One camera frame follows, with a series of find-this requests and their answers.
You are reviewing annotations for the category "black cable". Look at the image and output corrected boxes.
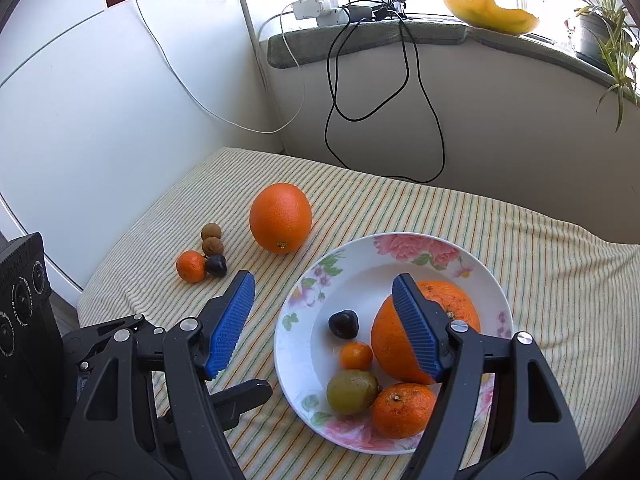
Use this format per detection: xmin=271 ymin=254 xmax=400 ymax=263
xmin=325 ymin=10 xmax=446 ymax=184

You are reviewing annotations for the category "tiny orange kumquat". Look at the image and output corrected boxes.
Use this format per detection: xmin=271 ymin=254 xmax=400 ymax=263
xmin=339 ymin=341 xmax=374 ymax=371

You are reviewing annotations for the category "rough large orange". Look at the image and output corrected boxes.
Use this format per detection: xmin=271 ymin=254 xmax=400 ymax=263
xmin=370 ymin=280 xmax=482 ymax=386

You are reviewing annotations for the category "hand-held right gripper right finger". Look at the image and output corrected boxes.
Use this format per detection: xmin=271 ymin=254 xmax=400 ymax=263
xmin=391 ymin=273 xmax=587 ymax=480

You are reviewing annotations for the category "white power strip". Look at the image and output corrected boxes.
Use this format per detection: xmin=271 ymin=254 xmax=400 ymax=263
xmin=291 ymin=0 xmax=351 ymax=27

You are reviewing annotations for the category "smooth large orange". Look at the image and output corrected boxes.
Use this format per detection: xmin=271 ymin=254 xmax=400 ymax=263
xmin=249 ymin=183 xmax=313 ymax=255

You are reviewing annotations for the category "green round fruit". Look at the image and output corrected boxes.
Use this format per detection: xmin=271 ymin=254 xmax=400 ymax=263
xmin=326 ymin=369 xmax=379 ymax=416

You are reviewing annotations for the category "small mandarin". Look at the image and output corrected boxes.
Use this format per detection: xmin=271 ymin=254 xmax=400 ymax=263
xmin=371 ymin=382 xmax=437 ymax=440
xmin=176 ymin=250 xmax=207 ymax=283

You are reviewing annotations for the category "white cable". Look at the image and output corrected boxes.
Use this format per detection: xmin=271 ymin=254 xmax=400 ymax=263
xmin=129 ymin=0 xmax=307 ymax=134

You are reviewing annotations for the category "black power adapter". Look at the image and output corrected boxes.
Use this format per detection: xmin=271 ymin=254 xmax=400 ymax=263
xmin=345 ymin=2 xmax=396 ymax=22

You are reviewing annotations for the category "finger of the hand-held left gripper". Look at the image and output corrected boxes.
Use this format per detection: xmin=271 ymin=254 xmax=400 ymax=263
xmin=62 ymin=312 xmax=166 ymax=373
xmin=207 ymin=380 xmax=273 ymax=431

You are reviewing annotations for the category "potted spider plant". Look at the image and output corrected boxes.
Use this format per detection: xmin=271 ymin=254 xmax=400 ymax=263
xmin=537 ymin=0 xmax=640 ymax=133

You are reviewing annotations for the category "yellow wavy bowl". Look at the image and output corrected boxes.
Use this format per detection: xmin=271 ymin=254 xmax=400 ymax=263
xmin=443 ymin=0 xmax=541 ymax=37

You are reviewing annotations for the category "floral white plate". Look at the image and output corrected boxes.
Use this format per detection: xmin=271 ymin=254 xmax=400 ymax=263
xmin=274 ymin=232 xmax=514 ymax=456

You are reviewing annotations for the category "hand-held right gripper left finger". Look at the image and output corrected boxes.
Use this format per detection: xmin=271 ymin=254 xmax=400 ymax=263
xmin=59 ymin=270 xmax=257 ymax=480

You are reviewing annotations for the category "striped table cloth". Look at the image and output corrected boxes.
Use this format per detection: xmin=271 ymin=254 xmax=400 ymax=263
xmin=76 ymin=147 xmax=640 ymax=480

